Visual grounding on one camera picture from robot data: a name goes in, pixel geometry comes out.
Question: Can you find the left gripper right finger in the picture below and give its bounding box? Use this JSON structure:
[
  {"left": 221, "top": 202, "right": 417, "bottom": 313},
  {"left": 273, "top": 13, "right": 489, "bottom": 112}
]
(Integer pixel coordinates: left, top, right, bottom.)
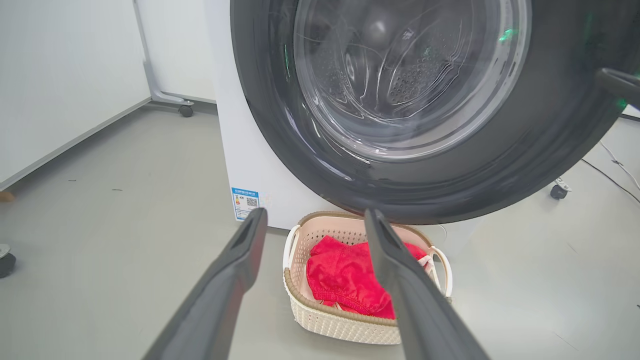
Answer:
[{"left": 365, "top": 209, "right": 491, "bottom": 360}]

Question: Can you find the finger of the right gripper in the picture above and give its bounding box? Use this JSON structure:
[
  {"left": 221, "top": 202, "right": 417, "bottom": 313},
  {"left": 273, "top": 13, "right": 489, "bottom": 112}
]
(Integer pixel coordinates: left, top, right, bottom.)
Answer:
[{"left": 596, "top": 68, "right": 640, "bottom": 107}]

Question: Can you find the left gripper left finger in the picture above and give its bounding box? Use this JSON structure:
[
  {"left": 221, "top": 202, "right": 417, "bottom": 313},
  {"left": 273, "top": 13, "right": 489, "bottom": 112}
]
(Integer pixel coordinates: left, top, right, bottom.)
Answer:
[{"left": 142, "top": 208, "right": 269, "bottom": 360}]

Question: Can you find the red garment white hem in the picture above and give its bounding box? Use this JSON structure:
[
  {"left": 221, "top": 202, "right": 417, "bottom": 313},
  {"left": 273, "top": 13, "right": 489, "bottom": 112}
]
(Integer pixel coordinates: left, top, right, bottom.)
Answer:
[{"left": 306, "top": 235, "right": 428, "bottom": 321}]

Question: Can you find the washing machine glass door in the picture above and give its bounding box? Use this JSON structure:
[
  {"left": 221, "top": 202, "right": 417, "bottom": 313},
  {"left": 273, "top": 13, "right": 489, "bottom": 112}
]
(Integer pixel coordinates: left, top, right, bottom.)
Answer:
[{"left": 230, "top": 0, "right": 640, "bottom": 226}]

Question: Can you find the cream perforated laundry basket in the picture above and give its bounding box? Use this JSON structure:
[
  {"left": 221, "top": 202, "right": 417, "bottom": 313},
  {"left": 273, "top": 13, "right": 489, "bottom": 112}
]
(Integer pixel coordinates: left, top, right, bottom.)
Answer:
[{"left": 282, "top": 210, "right": 454, "bottom": 346}]

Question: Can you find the steel washer drum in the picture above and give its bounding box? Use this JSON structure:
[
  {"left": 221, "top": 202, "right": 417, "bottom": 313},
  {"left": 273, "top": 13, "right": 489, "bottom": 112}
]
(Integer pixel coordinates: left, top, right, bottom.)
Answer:
[{"left": 295, "top": 0, "right": 531, "bottom": 161}]

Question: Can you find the blue energy label sticker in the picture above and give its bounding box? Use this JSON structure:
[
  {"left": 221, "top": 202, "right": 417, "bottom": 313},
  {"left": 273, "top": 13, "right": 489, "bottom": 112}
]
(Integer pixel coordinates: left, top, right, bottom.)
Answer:
[{"left": 231, "top": 187, "right": 261, "bottom": 222}]

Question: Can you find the metal partition leg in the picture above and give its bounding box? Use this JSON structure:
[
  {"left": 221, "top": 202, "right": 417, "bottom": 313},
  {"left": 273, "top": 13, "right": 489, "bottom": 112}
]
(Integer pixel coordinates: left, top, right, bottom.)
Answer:
[{"left": 132, "top": 0, "right": 196, "bottom": 108}]

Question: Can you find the white partition board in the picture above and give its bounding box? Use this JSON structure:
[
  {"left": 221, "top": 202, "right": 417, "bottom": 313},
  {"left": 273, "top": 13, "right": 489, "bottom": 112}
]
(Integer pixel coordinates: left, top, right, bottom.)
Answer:
[{"left": 135, "top": 0, "right": 217, "bottom": 103}]

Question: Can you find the thin white floor cable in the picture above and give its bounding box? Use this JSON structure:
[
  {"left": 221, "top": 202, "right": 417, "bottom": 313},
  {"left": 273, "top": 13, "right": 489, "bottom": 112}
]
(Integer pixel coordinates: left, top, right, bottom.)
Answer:
[{"left": 600, "top": 141, "right": 640, "bottom": 191}]

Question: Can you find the thin black floor cable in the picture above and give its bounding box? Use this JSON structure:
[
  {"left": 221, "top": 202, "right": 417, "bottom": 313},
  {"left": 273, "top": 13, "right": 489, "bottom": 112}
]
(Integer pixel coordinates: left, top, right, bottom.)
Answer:
[{"left": 581, "top": 159, "right": 640, "bottom": 204}]

